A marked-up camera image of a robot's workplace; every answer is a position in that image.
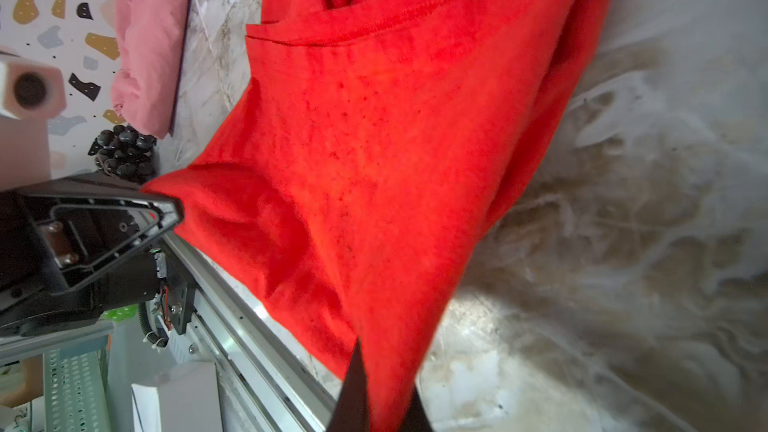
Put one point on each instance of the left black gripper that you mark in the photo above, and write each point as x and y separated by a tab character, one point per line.
75	247

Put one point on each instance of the aluminium frame rail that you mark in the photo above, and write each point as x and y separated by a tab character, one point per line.
262	381

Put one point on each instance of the black grape bunch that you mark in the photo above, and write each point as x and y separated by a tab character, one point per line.
125	153

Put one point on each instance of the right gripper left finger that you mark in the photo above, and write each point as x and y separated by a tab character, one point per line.
351	413

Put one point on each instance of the folded pink t-shirt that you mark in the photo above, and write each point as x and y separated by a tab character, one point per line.
150	37

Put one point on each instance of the white box below rail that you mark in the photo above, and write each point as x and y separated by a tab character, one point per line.
184	398

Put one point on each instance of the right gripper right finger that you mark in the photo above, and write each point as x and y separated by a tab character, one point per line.
415	419

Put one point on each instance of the red t-shirt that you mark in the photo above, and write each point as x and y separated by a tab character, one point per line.
376	142

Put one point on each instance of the green artificial grass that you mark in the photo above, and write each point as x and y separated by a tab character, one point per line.
121	314

